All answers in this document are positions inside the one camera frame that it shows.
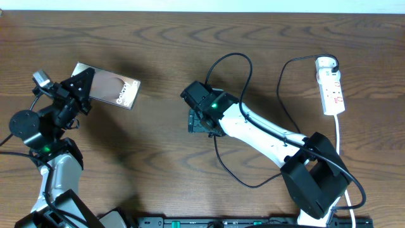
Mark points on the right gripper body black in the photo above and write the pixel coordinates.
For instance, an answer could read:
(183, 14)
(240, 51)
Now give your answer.
(196, 119)

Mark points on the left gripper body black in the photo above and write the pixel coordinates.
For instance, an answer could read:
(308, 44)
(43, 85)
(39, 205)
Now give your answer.
(68, 95)

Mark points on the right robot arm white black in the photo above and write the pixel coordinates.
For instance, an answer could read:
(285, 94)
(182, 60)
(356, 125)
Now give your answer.
(313, 172)

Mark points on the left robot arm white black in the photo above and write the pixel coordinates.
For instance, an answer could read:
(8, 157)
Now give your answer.
(57, 158)

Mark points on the white charger adapter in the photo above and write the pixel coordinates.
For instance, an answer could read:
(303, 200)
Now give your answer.
(327, 62)

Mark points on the white power strip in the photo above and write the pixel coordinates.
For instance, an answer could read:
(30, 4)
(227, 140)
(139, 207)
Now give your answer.
(330, 91)

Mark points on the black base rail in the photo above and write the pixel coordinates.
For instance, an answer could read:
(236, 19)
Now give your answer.
(160, 222)

